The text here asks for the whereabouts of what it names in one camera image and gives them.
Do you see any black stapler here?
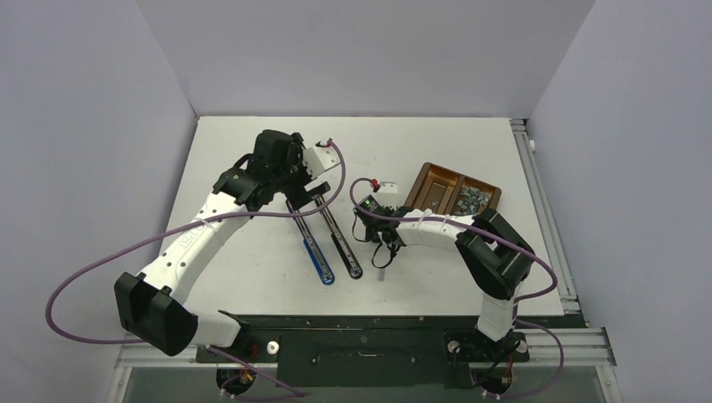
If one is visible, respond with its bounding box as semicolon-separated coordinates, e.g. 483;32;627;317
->
314;196;364;280

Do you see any blue stapler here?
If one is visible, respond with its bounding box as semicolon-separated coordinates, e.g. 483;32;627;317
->
293;217;335;285

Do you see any brown plastic tray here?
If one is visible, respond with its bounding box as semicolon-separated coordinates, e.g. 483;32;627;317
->
405;162;502;216

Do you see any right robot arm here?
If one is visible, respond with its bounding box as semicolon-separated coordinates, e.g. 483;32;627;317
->
353;196;533;359

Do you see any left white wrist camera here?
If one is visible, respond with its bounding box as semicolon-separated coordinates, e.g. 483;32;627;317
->
302;145;341;180

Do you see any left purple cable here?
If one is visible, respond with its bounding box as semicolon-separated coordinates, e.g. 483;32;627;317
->
44;139;347;401

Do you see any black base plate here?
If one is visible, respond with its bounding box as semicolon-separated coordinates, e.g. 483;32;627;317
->
196;315;530;388

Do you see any aluminium side rail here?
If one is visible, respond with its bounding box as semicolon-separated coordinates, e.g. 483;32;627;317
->
510;118;581;315

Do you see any aluminium front rail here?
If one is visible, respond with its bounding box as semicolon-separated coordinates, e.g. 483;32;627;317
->
115;328;616;369

